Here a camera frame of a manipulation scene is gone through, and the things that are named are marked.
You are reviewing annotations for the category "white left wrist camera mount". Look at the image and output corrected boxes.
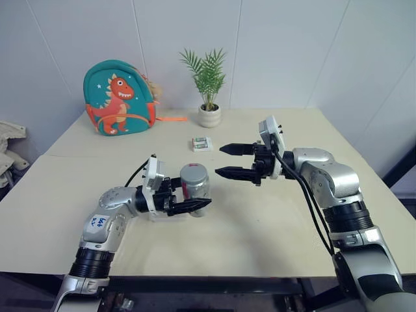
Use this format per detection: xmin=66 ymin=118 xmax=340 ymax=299
xmin=142 ymin=157 xmax=167 ymax=222

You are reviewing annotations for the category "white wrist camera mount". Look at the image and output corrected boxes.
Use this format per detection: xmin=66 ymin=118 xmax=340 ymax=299
xmin=257 ymin=116 xmax=287 ymax=180
xmin=142 ymin=157 xmax=167 ymax=222

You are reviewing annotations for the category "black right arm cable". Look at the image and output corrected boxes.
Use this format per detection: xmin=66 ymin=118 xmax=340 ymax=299
xmin=269 ymin=139 xmax=336 ymax=258

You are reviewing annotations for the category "black table frame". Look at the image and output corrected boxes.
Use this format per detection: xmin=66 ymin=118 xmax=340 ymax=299
xmin=0 ymin=272 xmax=345 ymax=312

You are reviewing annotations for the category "silver grey jar lid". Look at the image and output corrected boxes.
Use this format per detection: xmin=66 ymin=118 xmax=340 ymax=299
xmin=180 ymin=163 xmax=209 ymax=187

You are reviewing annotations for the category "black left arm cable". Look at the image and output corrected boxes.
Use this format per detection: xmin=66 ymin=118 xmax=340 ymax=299
xmin=124 ymin=160 xmax=153 ymax=189

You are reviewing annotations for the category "small white box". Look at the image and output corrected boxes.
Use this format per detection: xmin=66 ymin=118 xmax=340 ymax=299
xmin=190 ymin=136 xmax=215 ymax=153

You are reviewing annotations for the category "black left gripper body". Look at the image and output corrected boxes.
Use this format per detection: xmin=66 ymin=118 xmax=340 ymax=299
xmin=154 ymin=177 xmax=183 ymax=218

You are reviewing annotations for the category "teal dinosaur backpack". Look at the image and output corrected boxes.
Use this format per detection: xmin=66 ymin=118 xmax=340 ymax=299
xmin=83 ymin=58 xmax=189 ymax=137

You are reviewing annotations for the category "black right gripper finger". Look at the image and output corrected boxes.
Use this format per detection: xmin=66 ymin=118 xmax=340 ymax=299
xmin=214 ymin=166 xmax=258 ymax=186
xmin=219 ymin=142 xmax=255 ymax=157

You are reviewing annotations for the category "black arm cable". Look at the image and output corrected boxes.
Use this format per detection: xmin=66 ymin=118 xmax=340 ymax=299
xmin=269 ymin=139 xmax=336 ymax=258
xmin=124 ymin=160 xmax=153 ymax=189

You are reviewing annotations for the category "cream ribbed plant pot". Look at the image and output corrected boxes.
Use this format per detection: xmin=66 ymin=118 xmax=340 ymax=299
xmin=198 ymin=103 xmax=223 ymax=129

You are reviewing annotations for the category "green palm plant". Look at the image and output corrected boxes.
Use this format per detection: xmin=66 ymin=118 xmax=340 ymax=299
xmin=178 ymin=47 xmax=228 ymax=111

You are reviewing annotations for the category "black slanted stand leg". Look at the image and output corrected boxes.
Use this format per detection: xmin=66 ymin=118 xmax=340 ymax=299
xmin=381 ymin=142 xmax=416 ymax=190

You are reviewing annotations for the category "beige plush backpack charm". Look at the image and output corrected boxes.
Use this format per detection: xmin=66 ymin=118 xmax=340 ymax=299
xmin=144 ymin=77 xmax=164 ymax=102

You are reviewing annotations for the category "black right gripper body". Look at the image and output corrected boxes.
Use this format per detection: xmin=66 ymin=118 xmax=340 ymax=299
xmin=250 ymin=141 xmax=278 ymax=187

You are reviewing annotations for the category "clear plastic jar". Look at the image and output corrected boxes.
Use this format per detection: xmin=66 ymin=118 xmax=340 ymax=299
xmin=180 ymin=180 xmax=211 ymax=218

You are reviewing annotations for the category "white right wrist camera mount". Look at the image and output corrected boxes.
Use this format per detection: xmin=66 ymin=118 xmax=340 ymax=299
xmin=257 ymin=116 xmax=287 ymax=180

